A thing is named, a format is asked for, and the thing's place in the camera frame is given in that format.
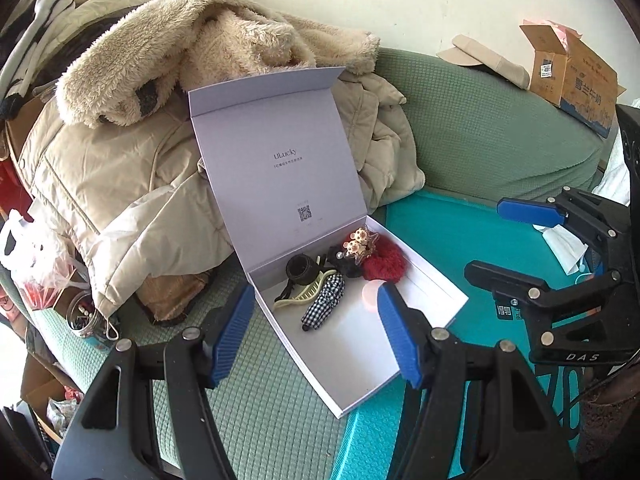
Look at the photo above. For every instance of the green sofa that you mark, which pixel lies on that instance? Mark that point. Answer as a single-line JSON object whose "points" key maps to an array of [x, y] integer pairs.
{"points": [[475, 135]]}

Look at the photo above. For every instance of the brown cushion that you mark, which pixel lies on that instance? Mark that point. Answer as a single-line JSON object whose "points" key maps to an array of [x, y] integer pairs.
{"points": [[170, 295]]}

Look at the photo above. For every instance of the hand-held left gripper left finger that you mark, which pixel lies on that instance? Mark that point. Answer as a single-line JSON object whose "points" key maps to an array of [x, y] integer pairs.
{"points": [[232, 335]]}

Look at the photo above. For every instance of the red fuzzy scrunchie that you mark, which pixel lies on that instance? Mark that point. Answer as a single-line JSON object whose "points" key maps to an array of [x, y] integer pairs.
{"points": [[385, 262]]}

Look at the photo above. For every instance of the beige cap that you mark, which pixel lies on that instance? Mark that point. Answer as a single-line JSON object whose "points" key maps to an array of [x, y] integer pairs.
{"points": [[490, 57]]}

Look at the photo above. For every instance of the white cloth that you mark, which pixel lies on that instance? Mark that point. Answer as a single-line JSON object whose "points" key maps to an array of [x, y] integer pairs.
{"points": [[615, 175]]}

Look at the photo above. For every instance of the beige puffer jacket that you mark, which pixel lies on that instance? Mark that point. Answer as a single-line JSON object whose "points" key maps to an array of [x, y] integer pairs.
{"points": [[125, 185]]}

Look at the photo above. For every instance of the open cardboard box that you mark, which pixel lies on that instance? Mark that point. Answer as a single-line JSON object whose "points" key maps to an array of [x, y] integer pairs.
{"points": [[45, 390]]}

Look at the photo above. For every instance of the black hair claw clip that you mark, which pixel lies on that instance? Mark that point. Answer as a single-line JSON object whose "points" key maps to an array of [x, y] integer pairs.
{"points": [[345, 266]]}

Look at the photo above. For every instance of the cream fleece coat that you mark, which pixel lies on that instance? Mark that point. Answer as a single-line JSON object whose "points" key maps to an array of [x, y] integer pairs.
{"points": [[225, 35]]}

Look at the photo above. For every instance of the brown bear hair clip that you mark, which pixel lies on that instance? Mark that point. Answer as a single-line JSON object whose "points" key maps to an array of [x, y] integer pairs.
{"points": [[357, 242]]}

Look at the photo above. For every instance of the cream hair claw clip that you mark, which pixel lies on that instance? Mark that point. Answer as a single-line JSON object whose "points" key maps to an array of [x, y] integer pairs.
{"points": [[300, 297]]}

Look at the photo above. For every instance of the white plastic bag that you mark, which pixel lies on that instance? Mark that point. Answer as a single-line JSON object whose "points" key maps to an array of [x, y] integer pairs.
{"points": [[30, 250]]}

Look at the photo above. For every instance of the gingham bow hair clip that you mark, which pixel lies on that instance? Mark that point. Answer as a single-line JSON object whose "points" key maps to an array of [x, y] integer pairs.
{"points": [[327, 300]]}

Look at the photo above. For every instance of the teal bubble mailer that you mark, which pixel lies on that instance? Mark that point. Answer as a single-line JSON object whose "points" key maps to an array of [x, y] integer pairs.
{"points": [[450, 230]]}

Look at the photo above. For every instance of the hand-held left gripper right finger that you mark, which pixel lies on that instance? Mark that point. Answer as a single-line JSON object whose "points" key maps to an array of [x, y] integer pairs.
{"points": [[400, 340]]}

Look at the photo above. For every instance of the pink paper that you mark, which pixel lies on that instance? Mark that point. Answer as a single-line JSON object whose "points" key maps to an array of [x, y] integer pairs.
{"points": [[565, 32]]}

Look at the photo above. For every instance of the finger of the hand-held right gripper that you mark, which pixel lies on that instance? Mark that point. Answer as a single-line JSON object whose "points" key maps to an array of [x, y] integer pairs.
{"points": [[530, 212], [500, 276]]}

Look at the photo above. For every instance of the pink round container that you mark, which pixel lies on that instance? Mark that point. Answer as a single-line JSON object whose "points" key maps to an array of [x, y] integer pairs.
{"points": [[372, 297]]}

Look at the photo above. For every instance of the white gift box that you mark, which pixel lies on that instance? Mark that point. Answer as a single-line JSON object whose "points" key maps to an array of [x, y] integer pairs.
{"points": [[280, 170]]}

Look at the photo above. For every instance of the printed cardboard box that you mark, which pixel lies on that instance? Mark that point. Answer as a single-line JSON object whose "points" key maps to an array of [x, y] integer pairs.
{"points": [[585, 85]]}

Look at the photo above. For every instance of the white face mask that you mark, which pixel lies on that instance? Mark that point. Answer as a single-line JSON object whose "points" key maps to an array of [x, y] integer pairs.
{"points": [[565, 252]]}

